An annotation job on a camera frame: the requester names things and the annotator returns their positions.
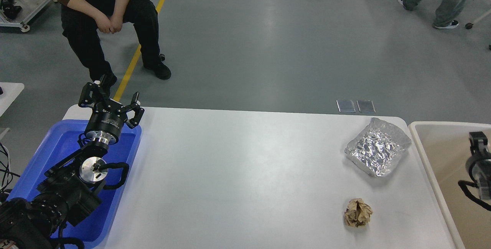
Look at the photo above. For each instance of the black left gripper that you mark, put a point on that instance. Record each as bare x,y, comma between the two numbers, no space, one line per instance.
106,122

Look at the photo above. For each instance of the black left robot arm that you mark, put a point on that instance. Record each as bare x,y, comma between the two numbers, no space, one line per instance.
70,192

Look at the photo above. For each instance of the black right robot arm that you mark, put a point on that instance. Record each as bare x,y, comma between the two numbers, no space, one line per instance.
478,166

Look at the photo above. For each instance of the seated person in black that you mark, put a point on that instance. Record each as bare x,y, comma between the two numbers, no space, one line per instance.
84,20

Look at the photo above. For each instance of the white side table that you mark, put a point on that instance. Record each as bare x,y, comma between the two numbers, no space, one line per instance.
10,91

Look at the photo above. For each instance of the blue plastic bin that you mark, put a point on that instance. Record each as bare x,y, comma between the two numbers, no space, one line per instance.
59,142

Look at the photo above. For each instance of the left metal floor plate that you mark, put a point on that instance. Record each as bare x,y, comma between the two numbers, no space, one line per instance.
345,106

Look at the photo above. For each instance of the metal floor plate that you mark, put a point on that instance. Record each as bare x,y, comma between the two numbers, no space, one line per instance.
366,106
345,106

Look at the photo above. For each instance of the right metal floor plate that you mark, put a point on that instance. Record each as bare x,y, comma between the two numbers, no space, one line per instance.
366,106

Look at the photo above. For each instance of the crumpled silver foil bag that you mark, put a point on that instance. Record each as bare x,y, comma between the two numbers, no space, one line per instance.
378,148

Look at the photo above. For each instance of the crumpled brown paper ball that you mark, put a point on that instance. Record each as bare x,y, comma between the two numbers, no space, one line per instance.
357,213

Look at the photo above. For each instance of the beige plastic bin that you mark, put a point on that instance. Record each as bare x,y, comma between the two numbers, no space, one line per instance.
444,148

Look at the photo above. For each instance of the white chair leg with caster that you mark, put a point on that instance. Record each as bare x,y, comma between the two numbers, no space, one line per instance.
470,24

